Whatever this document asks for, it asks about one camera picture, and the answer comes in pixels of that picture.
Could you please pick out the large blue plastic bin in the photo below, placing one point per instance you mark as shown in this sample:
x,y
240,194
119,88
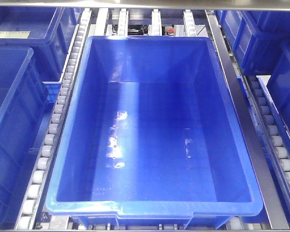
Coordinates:
x,y
152,137

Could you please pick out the left front blue bin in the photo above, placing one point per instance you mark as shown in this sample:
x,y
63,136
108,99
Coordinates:
x,y
23,97

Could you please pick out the left rear blue bin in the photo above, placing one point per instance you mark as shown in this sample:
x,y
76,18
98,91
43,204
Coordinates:
x,y
47,30

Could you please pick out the right rear blue bin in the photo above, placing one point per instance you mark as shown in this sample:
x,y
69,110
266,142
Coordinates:
x,y
255,38

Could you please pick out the right white roller track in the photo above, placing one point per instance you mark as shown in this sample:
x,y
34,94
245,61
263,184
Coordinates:
x,y
273,133

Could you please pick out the white roller track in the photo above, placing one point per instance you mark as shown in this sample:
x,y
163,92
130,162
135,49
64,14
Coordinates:
x,y
32,203
273,133

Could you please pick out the left white roller track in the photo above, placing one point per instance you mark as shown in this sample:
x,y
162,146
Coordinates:
x,y
32,203

